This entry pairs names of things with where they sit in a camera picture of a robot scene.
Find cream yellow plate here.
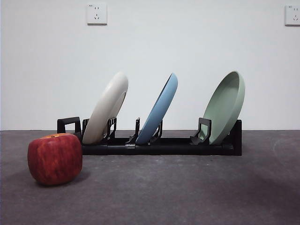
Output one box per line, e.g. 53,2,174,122
82,71,129,144

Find red apple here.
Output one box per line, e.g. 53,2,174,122
27,133,83,187

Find blue plate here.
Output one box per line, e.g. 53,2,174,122
135,72,179,145

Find black plate rack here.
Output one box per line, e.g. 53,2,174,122
57,116,243,157

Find green plate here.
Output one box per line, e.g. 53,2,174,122
202,70,246,145

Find white wall socket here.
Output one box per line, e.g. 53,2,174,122
285,4,300,27
87,3,108,26

